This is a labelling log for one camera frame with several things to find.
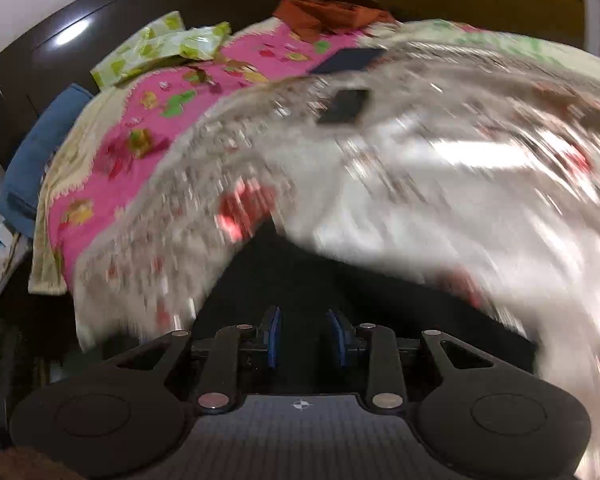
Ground blue folded cloth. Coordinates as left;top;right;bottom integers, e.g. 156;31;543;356
0;84;95;237

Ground dark blue notebook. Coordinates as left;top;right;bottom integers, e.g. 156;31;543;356
307;47;389;75

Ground pink printed bed sheet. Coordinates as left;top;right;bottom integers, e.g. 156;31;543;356
30;17;506;297

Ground dark wooden headboard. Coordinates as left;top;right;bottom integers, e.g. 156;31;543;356
0;0;306;171

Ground black pants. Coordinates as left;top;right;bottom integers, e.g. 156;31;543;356
195;220;537;377

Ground brown fuzzy clothing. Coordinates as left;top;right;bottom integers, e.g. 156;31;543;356
0;447;78;480

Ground floral satin bedspread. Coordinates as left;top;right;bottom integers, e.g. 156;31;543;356
70;19;600;480

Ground black phone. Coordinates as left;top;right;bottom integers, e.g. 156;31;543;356
316;89;371;126

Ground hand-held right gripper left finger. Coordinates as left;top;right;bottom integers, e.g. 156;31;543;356
104;306;283;413

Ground orange-red garment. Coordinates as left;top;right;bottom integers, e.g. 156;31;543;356
272;0;397;42

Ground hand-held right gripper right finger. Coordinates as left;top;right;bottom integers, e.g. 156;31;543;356
325;308;499;413

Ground yellow-green patterned pillow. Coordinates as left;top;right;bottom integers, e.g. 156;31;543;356
90;10;232;89

